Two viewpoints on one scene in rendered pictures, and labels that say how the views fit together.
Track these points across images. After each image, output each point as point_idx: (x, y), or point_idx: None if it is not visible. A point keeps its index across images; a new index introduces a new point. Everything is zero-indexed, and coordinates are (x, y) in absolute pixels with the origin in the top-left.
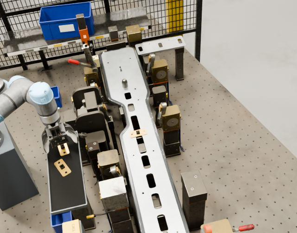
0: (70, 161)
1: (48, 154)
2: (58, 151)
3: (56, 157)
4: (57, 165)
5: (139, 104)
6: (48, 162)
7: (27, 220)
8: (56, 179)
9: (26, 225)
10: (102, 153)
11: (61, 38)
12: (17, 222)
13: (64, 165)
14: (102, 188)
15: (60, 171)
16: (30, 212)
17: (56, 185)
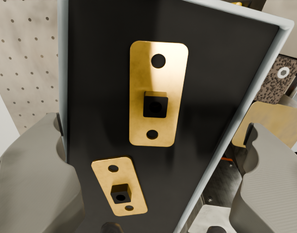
0: (159, 177)
1: (70, 104)
2: (127, 115)
3: (108, 140)
4: (102, 175)
5: None
6: (66, 149)
7: (47, 20)
8: (89, 212)
9: (46, 31)
10: (270, 108)
11: None
12: (29, 15)
13: (131, 187)
14: (201, 217)
15: (111, 200)
16: (53, 6)
17: (87, 224)
